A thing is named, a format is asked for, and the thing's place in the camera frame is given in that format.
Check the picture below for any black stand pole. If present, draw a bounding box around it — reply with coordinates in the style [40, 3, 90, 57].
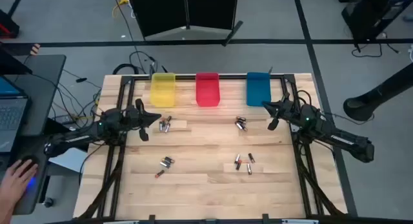
[343, 61, 413, 122]

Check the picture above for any grey laptop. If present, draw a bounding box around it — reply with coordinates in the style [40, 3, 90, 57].
[0, 74, 32, 154]

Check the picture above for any person's forearm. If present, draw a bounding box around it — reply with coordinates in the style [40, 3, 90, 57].
[0, 206, 15, 224]

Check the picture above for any black folding screen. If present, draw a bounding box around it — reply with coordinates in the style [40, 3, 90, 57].
[126, 0, 245, 46]

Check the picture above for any red plastic bin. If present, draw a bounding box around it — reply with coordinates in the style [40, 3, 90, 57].
[195, 72, 221, 108]

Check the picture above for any black desk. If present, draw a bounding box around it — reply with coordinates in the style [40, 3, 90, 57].
[0, 54, 68, 216]

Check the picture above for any black aluminium table frame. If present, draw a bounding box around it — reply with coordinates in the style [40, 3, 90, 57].
[76, 73, 348, 224]

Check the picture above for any black cable with plug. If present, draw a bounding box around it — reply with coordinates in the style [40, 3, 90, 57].
[350, 32, 401, 59]

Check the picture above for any yellow cable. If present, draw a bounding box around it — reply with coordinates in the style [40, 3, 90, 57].
[111, 0, 130, 19]

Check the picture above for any black equipment rack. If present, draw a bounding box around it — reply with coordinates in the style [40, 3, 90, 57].
[335, 0, 413, 46]

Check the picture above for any black monitor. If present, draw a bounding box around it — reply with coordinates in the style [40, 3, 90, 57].
[0, 42, 34, 76]

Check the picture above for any long black floor cable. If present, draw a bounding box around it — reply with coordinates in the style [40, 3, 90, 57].
[111, 0, 146, 75]

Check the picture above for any black cable loop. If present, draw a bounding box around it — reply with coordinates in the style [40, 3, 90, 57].
[128, 50, 159, 75]

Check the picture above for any black cable coil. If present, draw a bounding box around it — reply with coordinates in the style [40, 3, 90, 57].
[112, 63, 140, 76]

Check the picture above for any black panel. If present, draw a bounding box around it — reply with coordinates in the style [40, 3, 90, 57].
[43, 117, 78, 137]

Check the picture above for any black red case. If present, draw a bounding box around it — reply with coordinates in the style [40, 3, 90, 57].
[0, 9, 20, 39]

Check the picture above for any blue plastic bin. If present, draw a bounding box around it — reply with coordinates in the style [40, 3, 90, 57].
[246, 71, 272, 108]

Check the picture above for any yellow plastic bin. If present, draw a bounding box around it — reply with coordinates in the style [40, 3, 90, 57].
[149, 72, 177, 108]

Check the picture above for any black cable bundle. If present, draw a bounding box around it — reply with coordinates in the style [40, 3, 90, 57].
[30, 68, 104, 128]

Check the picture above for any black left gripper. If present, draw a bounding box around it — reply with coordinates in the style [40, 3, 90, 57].
[126, 98, 162, 142]

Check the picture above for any white box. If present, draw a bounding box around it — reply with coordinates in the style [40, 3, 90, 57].
[48, 147, 88, 174]

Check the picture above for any black computer mouse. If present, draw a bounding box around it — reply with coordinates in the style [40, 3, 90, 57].
[14, 154, 38, 186]

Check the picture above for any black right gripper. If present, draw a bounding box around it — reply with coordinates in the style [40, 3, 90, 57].
[262, 92, 303, 131]

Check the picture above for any person's hand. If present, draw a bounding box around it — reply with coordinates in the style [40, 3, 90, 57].
[0, 159, 39, 215]

